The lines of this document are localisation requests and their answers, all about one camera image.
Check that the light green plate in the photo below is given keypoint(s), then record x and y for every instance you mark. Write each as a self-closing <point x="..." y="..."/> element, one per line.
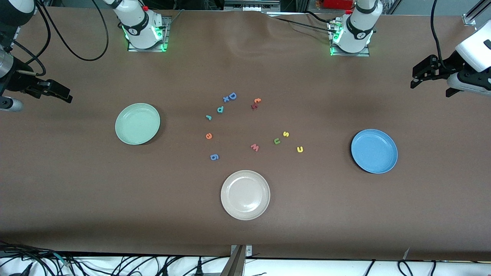
<point x="137" y="124"/>

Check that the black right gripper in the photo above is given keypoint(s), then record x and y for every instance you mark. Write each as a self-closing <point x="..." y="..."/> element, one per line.
<point x="16" y="81"/>

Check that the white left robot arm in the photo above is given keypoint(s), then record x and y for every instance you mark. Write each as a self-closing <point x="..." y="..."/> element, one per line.
<point x="356" y="34"/>

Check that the blue foam letter g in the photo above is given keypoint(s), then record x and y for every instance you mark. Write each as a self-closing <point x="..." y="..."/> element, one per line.
<point x="214" y="156"/>

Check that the white tape scrap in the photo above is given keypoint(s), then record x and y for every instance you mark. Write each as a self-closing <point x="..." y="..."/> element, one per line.
<point x="406" y="253"/>

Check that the beige plate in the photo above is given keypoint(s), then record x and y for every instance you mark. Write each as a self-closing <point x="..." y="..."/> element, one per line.
<point x="245" y="195"/>

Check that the blue foam letter D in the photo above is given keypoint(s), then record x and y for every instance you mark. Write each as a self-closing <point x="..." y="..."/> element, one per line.
<point x="232" y="96"/>

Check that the aluminium frame rail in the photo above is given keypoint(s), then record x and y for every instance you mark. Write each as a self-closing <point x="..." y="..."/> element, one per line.
<point x="470" y="19"/>

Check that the brown table cover sheet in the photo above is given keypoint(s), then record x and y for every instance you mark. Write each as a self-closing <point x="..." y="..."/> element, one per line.
<point x="115" y="191"/>

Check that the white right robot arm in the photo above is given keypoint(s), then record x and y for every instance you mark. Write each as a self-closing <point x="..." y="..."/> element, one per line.
<point x="140" y="27"/>

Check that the silver metal bracket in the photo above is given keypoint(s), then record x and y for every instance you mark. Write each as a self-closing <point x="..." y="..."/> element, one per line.
<point x="249" y="251"/>

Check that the pink foam letter w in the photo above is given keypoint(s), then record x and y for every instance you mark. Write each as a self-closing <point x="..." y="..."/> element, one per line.
<point x="254" y="147"/>

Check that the grey metal bar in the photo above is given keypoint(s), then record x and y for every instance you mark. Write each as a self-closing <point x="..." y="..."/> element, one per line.
<point x="234" y="264"/>

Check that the red background object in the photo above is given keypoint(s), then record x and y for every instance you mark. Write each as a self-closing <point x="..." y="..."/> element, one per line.
<point x="337" y="4"/>

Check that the blue plate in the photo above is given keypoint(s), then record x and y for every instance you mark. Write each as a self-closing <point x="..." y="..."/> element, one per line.
<point x="374" y="151"/>

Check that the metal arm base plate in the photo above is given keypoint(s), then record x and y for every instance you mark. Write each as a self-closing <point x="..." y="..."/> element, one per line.
<point x="167" y="27"/>
<point x="360" y="55"/>

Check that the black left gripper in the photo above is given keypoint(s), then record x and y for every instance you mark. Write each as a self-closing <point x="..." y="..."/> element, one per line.
<point x="451" y="63"/>

